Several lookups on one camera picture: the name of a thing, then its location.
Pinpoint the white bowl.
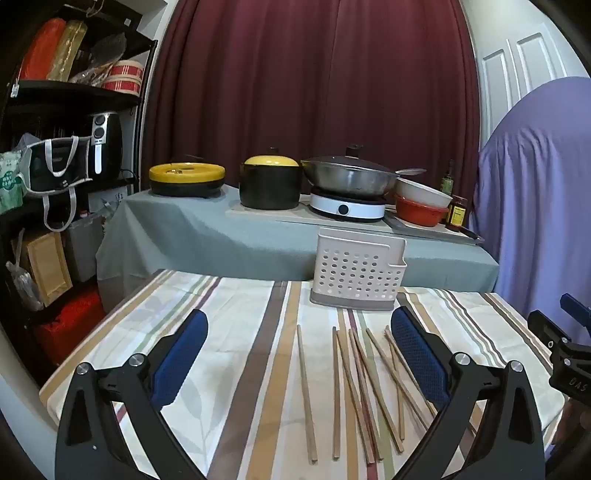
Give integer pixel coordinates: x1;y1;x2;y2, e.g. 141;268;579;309
394;178;453;209

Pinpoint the black tote bag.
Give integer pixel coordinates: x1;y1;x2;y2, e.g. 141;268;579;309
21;135;93;232

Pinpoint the green packet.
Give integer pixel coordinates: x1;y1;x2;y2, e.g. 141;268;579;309
0;150;26;215

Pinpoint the red striped round box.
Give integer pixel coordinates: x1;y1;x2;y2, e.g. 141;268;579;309
100;60;145;95

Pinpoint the yellow black electric pan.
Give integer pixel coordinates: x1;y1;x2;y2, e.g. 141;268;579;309
148;161;227;199

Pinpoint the black pot with yellow lid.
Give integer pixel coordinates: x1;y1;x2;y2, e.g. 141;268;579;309
239;147;303;209

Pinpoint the red package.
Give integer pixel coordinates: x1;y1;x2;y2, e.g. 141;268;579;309
18;18;66;80

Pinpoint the grey storage box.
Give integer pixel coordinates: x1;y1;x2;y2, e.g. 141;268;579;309
60;215;107;283

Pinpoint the maroon curtain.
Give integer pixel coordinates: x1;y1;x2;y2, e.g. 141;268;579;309
144;0;481;195

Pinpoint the black air fryer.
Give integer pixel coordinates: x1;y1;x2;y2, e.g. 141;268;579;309
83;112;124;178

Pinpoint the white induction cooker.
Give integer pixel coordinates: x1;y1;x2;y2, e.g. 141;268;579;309
308;186;389;223

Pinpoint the black shelf rack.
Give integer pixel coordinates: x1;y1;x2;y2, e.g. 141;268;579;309
0;0;158;388

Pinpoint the steel wok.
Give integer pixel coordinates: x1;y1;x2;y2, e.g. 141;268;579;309
301;161;400;197

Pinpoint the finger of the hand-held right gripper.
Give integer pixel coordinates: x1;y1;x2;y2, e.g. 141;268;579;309
560;294;591;333
527;309;575;354

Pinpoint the white perforated utensil holder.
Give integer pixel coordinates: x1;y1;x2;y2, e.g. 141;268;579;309
310;227;408;312

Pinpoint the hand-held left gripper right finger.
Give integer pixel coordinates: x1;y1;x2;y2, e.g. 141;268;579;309
390;305;548;480

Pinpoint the light brown wooden box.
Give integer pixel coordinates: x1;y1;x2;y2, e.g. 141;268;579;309
21;231;74;308

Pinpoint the crumpled plastic bag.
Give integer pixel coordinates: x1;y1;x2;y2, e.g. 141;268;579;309
4;261;42;312

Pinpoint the brown jar with yellow label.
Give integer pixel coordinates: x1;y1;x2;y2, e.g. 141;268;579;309
445;196;468;232

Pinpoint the clear plastic bag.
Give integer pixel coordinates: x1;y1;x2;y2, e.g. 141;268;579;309
69;32;127;86

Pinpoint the white door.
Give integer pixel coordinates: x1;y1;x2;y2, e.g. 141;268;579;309
464;0;591;153

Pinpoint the dark glass wok lid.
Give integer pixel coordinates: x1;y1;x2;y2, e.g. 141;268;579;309
302;144;398;175

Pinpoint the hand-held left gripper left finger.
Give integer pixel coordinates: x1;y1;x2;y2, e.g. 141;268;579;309
54;308;208;480

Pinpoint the purple cloth-covered object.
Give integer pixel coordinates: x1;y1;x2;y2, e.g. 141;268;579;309
471;76;591;333

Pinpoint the red bowl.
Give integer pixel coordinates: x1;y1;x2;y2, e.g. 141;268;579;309
393;194;450;228

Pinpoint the striped tablecloth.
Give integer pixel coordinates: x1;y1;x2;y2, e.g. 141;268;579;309
39;269;571;480

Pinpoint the gold package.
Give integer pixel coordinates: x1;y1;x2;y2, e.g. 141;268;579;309
46;21;88;81

